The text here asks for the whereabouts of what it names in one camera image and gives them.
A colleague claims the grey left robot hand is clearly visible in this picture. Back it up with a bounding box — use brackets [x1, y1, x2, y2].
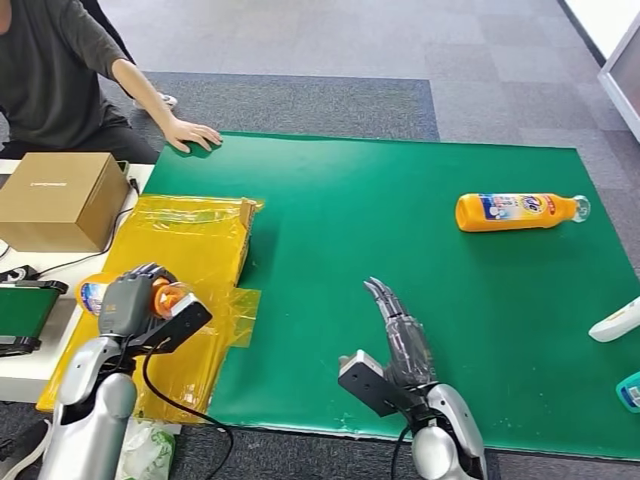
[98, 263, 178, 339]

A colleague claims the person's hand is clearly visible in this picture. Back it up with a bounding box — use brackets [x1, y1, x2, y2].
[164, 117, 223, 154]

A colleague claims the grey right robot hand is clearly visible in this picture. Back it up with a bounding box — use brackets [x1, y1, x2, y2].
[364, 276, 436, 391]

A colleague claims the yellow bottle with white label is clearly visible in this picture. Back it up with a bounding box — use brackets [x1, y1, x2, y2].
[75, 272, 191, 321]

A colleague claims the yellow bottle with blue label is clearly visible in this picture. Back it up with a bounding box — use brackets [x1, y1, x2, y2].
[454, 192, 592, 234]

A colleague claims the white plastic bottle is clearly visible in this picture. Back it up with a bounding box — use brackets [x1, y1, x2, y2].
[588, 296, 640, 344]

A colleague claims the person's white shoe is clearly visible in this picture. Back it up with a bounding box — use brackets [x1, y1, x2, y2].
[134, 92, 178, 111]

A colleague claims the yellow plastic wrapped box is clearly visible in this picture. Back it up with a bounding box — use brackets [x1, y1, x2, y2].
[35, 193, 265, 425]

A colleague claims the green table mat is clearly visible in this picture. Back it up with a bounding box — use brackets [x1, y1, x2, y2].
[142, 132, 640, 462]

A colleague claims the green belt conveyor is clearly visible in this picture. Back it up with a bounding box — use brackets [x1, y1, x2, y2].
[0, 279, 69, 357]

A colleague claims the brown cardboard box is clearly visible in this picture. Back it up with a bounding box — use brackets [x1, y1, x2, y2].
[0, 152, 131, 254]

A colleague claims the white plastic bag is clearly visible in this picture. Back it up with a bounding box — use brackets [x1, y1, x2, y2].
[115, 418, 177, 480]

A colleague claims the person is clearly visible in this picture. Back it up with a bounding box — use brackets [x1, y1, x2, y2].
[0, 0, 160, 165]

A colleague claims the black and white shoe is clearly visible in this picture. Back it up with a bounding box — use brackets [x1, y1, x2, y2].
[0, 418, 54, 480]

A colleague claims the teal packaged item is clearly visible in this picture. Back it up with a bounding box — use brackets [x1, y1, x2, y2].
[616, 372, 640, 415]

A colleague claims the white framed board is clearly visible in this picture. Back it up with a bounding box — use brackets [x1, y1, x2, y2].
[598, 13, 640, 142]

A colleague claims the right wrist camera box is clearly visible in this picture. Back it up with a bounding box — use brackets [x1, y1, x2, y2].
[337, 351, 427, 420]

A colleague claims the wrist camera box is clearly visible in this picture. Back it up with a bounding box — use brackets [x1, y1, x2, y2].
[337, 351, 427, 420]
[127, 293, 214, 357]

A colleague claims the thin black table cable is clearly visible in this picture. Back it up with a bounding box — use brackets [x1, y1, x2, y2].
[35, 177, 141, 278]

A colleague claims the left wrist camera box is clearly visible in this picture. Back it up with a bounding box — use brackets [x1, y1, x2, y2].
[127, 293, 214, 357]

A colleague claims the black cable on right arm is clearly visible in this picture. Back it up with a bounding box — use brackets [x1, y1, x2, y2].
[389, 423, 417, 480]

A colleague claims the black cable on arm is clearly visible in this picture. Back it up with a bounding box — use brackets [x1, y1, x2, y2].
[389, 423, 417, 480]
[142, 337, 235, 480]

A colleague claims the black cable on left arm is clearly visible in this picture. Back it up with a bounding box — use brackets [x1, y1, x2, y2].
[142, 337, 235, 480]

